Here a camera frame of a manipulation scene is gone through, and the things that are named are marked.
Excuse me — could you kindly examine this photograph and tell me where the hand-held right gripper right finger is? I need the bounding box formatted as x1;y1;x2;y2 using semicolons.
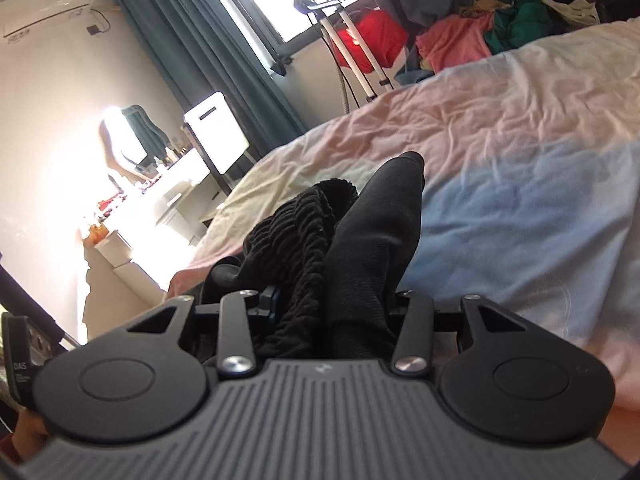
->
391;291;529;376

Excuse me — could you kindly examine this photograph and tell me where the red hanging garment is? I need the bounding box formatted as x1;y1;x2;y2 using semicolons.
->
334;9;412;69

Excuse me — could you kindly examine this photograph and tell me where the white cloth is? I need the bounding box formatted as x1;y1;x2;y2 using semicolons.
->
541;0;602;29

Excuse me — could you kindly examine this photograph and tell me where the person's left hand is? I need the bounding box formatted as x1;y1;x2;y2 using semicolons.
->
12;405;52;454

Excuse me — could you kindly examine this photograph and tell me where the black garment with ribbed cuffs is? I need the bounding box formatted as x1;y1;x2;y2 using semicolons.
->
206;151;427;362

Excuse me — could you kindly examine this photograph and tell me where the ornate framed mirror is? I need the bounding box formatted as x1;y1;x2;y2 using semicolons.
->
99;104;172;182

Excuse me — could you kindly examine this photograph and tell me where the group of cosmetic bottles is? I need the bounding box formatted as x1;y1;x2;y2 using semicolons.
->
150;142;190;173

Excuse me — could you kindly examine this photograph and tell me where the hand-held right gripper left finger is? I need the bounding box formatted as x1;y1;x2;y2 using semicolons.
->
127;285;280;379

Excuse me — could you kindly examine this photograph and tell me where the pink cloth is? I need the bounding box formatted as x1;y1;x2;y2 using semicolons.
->
415;12;497;74

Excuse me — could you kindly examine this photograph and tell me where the tan cloth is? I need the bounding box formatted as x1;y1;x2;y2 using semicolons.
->
460;0;517;19

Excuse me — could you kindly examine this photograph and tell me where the white box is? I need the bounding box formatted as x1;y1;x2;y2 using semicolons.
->
94;230;167;292

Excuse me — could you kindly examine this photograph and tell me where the garment steamer stand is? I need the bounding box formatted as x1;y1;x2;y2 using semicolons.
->
289;0;397;109

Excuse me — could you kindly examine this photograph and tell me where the white dresser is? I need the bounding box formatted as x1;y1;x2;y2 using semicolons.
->
79;149;212;282

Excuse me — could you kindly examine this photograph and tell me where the white backed chair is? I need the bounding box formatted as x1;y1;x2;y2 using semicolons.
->
181;91;252;197

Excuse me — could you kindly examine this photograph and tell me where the white air conditioner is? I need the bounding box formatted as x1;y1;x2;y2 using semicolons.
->
0;0;97;44

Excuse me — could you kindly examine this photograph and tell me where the bed with pastel sheet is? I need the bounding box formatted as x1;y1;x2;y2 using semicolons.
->
167;17;640;466

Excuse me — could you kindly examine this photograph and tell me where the black sofa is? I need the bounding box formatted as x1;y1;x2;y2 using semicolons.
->
540;0;640;24

